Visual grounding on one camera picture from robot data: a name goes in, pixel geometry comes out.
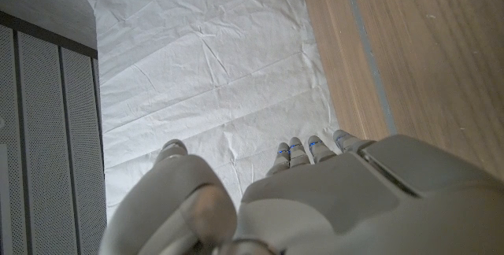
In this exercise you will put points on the white wrinkled backdrop cloth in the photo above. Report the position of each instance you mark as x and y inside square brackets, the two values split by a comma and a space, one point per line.
[216, 70]

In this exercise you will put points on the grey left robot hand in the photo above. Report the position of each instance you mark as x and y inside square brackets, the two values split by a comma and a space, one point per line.
[354, 208]

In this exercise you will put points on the grey perforated metal panelling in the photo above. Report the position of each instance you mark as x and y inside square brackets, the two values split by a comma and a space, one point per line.
[39, 148]

